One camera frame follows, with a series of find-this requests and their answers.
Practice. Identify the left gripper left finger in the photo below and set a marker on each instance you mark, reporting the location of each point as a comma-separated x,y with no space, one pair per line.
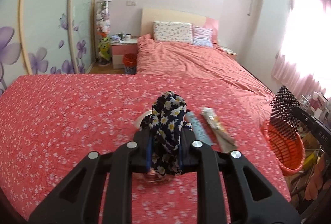
99,188

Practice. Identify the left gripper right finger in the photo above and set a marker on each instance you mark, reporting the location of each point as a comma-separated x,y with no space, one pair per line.
230,188

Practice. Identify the blue hand cream tube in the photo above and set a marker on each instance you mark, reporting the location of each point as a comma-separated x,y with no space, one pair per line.
198,129

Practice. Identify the snack wrapper packet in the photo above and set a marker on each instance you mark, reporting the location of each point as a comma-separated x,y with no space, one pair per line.
225,141

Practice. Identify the black foam net sleeve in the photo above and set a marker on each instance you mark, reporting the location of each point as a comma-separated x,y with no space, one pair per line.
282,117

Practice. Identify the black daisy print cloth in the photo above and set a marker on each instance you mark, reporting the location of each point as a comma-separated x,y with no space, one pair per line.
165,125

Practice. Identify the red white paper cup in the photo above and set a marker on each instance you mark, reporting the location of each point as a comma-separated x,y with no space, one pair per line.
142,121

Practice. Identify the person right hand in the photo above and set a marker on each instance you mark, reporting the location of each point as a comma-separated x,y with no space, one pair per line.
316,180

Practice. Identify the cluttered desk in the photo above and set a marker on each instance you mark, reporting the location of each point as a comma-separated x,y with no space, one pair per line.
317,105

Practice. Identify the orange plastic laundry basket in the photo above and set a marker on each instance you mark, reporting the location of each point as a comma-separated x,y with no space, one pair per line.
286,144

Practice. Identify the pink window curtain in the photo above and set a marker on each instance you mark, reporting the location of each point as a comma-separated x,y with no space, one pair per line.
303,61

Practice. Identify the salmon pink bed duvet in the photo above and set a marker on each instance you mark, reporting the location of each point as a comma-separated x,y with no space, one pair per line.
187,60

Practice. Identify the red floral tablecloth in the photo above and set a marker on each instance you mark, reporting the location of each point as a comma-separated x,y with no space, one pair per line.
50,122

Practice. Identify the right nightstand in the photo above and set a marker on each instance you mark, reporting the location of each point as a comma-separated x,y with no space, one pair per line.
230,53

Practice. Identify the small orange waste bin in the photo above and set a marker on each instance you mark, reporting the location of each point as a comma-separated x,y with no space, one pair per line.
130,62

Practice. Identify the pink striped pillow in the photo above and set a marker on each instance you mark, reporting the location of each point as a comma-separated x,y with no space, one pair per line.
202,36

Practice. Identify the floral white pillow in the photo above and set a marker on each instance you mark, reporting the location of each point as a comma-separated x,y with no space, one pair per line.
172,32

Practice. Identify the pink left nightstand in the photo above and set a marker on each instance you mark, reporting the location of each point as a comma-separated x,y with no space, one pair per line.
119,49

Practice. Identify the plush toy display tube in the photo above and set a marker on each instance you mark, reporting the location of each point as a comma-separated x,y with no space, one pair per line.
102,22

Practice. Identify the beige pink headboard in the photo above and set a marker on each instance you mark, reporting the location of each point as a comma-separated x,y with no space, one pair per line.
149,15

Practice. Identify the floral glass wardrobe door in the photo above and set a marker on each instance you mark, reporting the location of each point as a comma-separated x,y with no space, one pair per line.
45,37

